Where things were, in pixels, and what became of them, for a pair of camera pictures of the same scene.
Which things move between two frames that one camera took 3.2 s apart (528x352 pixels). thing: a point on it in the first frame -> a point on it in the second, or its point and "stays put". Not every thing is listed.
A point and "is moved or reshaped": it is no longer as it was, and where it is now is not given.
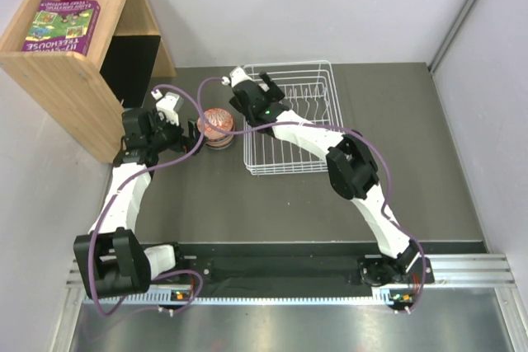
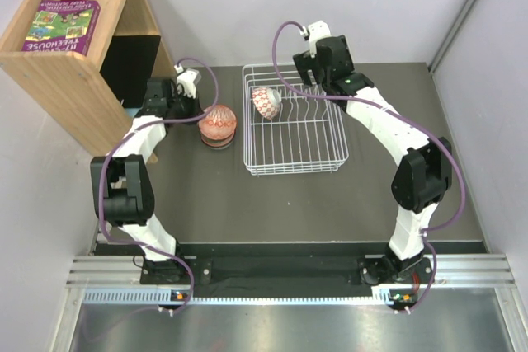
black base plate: x=287 y=265 stays put
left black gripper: x=186 y=144 -> x=196 y=110
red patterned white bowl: x=220 y=118 is moved or reshaped
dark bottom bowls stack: x=221 y=143 stays put
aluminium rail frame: x=450 y=271 stays put
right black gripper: x=273 y=96 -> x=305 y=63
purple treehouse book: x=65 y=25 stays put
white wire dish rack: x=310 y=90 stays put
